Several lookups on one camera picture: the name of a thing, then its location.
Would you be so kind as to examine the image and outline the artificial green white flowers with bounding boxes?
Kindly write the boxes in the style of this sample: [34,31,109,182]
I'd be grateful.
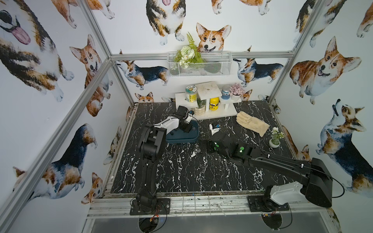
[174,32,205,69]

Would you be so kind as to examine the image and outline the small potted white flower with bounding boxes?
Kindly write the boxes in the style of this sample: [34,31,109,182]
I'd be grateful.
[269,127,285,148]

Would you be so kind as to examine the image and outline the pink flower pot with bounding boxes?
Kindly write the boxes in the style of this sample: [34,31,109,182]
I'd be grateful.
[229,83,244,102]

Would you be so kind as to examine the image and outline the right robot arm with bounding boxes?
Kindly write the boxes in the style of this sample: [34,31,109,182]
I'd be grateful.
[207,132,333,208]

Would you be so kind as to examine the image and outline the yellow can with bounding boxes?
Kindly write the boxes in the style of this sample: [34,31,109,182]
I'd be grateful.
[209,97,220,111]

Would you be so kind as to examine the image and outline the teal plastic storage box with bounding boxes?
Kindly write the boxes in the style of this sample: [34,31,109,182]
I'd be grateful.
[166,120,199,144]

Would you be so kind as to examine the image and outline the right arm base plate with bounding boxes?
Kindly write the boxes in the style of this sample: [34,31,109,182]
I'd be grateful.
[247,196,290,213]

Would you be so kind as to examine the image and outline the green label tin can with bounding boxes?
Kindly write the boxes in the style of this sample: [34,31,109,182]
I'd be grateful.
[185,85,197,103]

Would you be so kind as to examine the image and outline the white wire wall basket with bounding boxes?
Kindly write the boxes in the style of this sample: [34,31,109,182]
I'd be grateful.
[167,51,233,77]

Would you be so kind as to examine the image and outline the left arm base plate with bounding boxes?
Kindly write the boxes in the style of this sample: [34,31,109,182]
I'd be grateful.
[130,198,171,216]

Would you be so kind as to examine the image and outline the woven pot green plant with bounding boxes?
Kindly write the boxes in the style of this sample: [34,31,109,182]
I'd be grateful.
[193,98,206,116]

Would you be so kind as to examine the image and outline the black hex nut cluster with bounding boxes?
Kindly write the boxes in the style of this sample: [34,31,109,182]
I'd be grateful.
[190,144,202,158]

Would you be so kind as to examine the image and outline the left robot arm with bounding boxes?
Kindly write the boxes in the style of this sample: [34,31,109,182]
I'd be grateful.
[131,106,199,215]

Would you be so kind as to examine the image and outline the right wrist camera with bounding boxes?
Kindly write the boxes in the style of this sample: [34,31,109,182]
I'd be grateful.
[209,123,220,136]

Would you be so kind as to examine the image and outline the white tiered display shelf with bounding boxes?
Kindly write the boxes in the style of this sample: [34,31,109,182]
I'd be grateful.
[175,82,242,120]

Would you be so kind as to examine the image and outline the beige work glove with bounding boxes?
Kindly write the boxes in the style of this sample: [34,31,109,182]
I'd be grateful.
[236,111,270,137]

